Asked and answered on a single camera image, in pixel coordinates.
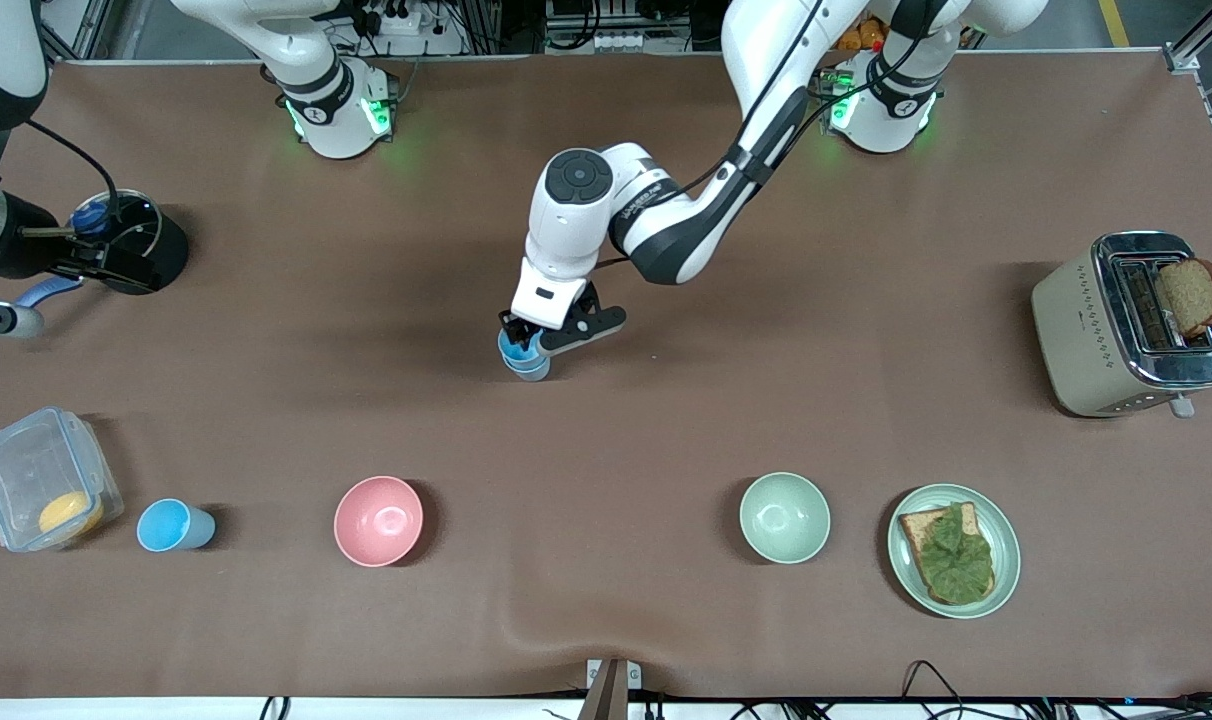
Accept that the green lettuce leaf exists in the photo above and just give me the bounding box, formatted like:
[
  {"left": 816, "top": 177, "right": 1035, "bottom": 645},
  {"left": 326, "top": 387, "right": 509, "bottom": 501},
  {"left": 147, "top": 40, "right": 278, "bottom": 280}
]
[{"left": 914, "top": 503, "right": 996, "bottom": 606}]

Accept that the pale green plate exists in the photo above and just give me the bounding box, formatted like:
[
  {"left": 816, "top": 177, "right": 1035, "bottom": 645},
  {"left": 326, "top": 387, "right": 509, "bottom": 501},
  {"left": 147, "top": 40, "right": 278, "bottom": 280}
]
[{"left": 887, "top": 484, "right": 1021, "bottom": 620}]

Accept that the glass lid with blue knob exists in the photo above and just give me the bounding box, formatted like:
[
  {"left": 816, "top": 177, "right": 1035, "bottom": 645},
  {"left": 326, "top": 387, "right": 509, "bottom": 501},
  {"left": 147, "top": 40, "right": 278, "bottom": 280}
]
[{"left": 66, "top": 190, "right": 162, "bottom": 278}]

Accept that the yellow round food piece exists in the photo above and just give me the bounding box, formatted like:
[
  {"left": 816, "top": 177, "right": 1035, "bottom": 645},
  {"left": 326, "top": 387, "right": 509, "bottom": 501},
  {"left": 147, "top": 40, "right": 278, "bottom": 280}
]
[{"left": 38, "top": 492, "right": 105, "bottom": 537}]

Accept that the pale green bowl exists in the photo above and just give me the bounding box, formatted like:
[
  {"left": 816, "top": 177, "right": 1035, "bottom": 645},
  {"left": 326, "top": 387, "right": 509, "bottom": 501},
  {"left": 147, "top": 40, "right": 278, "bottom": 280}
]
[{"left": 739, "top": 472, "right": 832, "bottom": 565}]

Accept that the beige and chrome toaster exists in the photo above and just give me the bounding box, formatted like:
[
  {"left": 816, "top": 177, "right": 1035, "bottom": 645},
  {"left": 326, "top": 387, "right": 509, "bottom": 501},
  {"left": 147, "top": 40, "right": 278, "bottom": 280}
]
[{"left": 1030, "top": 231, "right": 1212, "bottom": 419}]

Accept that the white power strip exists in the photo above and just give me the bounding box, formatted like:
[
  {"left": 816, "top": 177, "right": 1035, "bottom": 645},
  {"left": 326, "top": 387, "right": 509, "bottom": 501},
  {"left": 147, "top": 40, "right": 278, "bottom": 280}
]
[{"left": 364, "top": 0, "right": 449, "bottom": 37}]

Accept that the clear plastic container blue-rimmed lid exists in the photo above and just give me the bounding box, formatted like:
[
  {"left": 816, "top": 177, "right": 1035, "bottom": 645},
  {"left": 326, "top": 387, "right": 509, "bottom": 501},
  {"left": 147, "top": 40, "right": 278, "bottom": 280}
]
[{"left": 0, "top": 406, "right": 125, "bottom": 553}]

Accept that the brown toast slice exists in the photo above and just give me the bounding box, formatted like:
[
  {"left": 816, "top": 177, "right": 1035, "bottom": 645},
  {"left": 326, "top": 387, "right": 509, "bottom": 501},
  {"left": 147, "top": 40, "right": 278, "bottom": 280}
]
[{"left": 1154, "top": 258, "right": 1212, "bottom": 338}]

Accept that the brown bread slice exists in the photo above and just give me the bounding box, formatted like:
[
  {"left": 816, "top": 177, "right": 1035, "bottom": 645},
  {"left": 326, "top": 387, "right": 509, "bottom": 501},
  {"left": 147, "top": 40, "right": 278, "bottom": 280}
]
[{"left": 898, "top": 502, "right": 997, "bottom": 606}]

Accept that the brown table cover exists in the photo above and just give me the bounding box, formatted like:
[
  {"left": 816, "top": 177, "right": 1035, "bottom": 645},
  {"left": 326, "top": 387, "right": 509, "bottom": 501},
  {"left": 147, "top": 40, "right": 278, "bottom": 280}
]
[{"left": 0, "top": 55, "right": 1212, "bottom": 701}]

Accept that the pink bowl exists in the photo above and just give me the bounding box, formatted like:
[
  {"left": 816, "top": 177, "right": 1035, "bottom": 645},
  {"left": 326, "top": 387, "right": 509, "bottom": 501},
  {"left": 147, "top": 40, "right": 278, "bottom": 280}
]
[{"left": 333, "top": 475, "right": 425, "bottom": 568}]

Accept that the dark pot with blue handle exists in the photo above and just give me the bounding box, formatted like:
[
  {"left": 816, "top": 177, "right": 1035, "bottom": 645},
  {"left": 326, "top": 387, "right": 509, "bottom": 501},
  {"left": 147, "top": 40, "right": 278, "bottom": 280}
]
[{"left": 0, "top": 189, "right": 192, "bottom": 344}]

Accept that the black looped floor cable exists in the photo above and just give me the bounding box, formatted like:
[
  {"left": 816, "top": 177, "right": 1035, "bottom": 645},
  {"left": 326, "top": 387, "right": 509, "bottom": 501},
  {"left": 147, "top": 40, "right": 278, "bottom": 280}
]
[{"left": 901, "top": 660, "right": 977, "bottom": 720}]

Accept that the bag of orange buns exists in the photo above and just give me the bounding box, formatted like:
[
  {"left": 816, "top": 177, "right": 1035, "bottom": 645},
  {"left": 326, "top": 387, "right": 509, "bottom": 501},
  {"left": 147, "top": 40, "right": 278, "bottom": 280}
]
[{"left": 834, "top": 12, "right": 892, "bottom": 53}]

